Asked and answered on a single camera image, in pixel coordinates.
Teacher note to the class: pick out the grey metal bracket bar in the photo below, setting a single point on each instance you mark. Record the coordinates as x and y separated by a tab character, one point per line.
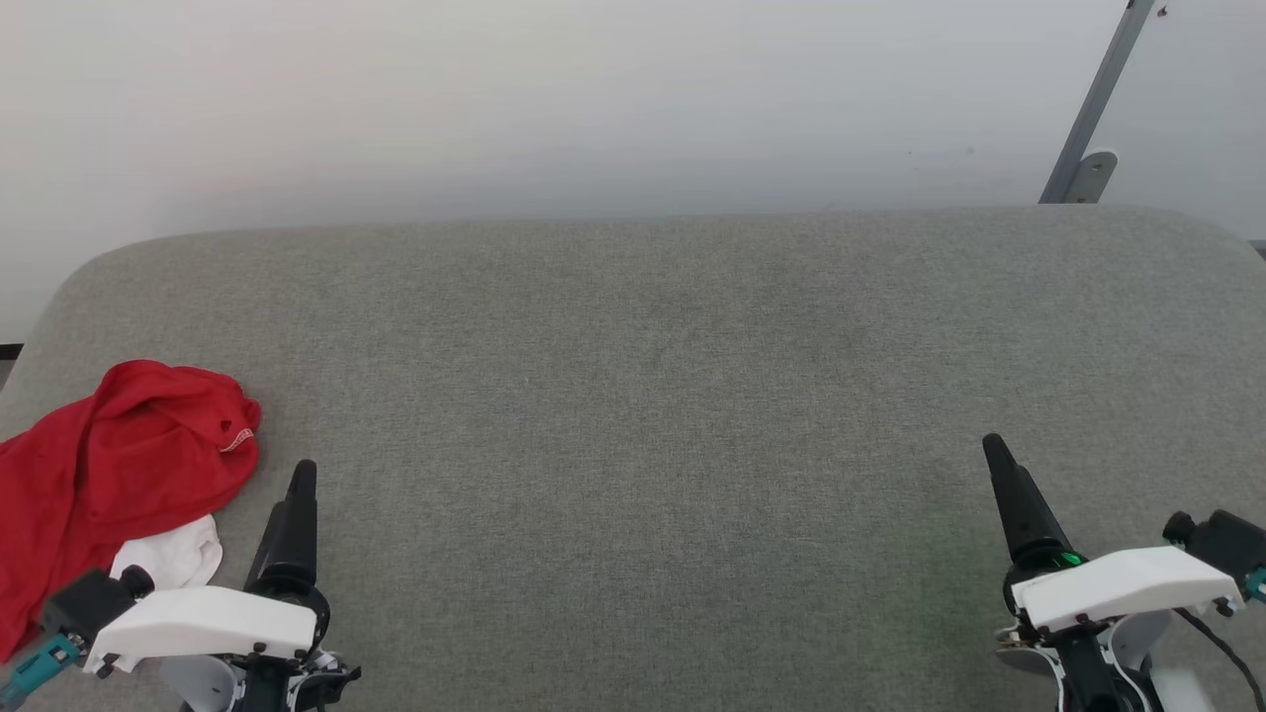
1098	99

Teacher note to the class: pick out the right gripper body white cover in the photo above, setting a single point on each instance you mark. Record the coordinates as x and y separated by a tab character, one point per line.
1118	585

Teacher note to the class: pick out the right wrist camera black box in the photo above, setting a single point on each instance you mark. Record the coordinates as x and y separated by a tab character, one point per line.
1226	542

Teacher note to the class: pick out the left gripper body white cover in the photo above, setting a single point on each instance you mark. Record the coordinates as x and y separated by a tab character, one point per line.
208	623

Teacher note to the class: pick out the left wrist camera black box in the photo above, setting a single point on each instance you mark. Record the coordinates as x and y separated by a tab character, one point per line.
89	603

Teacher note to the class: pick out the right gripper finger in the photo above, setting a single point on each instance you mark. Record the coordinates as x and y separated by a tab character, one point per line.
1014	524
1039	524

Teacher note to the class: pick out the black skirting strip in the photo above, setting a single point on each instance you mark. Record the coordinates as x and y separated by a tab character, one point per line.
10	351

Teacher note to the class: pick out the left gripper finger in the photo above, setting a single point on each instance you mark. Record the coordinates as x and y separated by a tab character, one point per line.
275	554
305	544

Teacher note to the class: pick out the red and white shirt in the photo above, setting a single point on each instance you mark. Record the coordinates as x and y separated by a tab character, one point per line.
119	455

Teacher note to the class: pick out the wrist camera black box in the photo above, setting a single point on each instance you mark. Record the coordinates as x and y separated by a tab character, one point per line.
1226	542
89	603

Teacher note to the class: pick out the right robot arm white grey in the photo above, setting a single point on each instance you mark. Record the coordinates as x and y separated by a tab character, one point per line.
1182	692

